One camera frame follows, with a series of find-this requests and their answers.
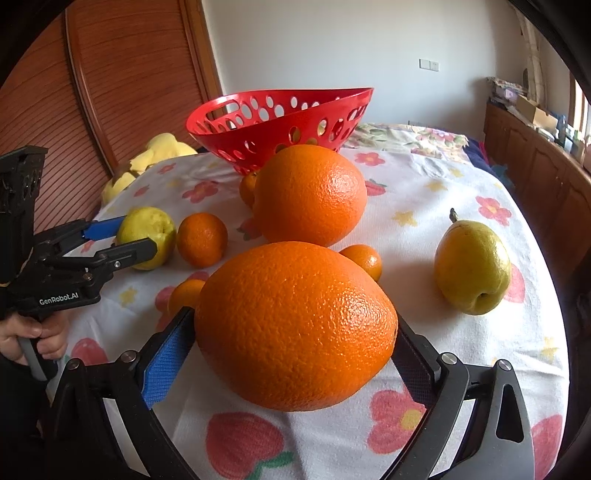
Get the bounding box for wooden cabinet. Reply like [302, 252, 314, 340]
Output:
[482, 102, 591, 296]

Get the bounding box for window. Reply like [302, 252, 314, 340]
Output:
[568, 69, 591, 153]

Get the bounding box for wooden louvred door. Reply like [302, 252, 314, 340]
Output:
[0, 0, 222, 222]

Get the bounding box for green citrus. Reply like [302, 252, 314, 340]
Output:
[115, 206, 177, 271]

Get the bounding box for person's left hand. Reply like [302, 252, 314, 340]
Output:
[0, 316, 69, 365]

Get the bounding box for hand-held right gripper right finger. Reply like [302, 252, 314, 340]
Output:
[385, 316, 536, 480]

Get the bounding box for white strawberry-print blanket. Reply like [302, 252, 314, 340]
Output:
[46, 122, 573, 480]

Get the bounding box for large navel orange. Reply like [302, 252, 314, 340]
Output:
[194, 241, 399, 412]
[252, 144, 369, 247]

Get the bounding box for small orange mandarin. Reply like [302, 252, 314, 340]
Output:
[177, 212, 229, 269]
[239, 170, 260, 208]
[167, 279, 207, 319]
[339, 244, 383, 283]

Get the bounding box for blue cloth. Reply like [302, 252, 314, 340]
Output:
[464, 138, 514, 188]

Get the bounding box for cardboard box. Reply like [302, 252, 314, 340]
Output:
[515, 93, 558, 130]

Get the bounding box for folded cloth pile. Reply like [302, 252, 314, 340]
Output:
[487, 76, 527, 104]

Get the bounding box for yellow-green citrus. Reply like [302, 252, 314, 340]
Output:
[434, 208, 513, 316]

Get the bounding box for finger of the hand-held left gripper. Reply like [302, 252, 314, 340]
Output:
[32, 215, 128, 254]
[44, 237, 158, 283]

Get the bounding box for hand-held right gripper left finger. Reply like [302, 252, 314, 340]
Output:
[48, 305, 204, 480]

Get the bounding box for flower-print bedsheet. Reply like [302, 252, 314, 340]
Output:
[342, 122, 469, 162]

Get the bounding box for red perforated plastic basket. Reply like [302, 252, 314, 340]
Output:
[186, 87, 375, 176]

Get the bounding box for yellow plush toy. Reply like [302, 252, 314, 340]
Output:
[102, 133, 199, 206]

